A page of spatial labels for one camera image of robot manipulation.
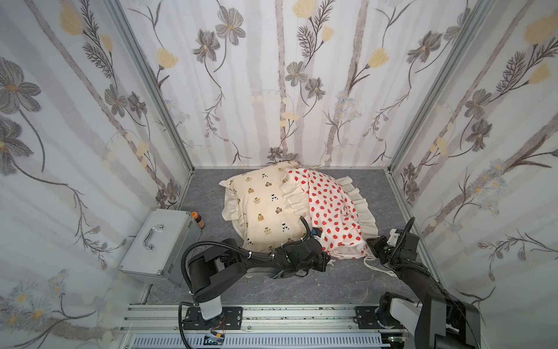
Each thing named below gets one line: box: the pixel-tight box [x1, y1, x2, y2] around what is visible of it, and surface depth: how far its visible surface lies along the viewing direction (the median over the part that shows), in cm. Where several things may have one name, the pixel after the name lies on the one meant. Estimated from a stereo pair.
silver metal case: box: [117, 208, 203, 287], surface depth 79 cm
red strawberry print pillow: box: [280, 167, 379, 260], surface depth 89 cm
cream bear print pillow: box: [218, 161, 309, 252], surface depth 95 cm
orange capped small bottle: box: [191, 211, 206, 230], surface depth 92 cm
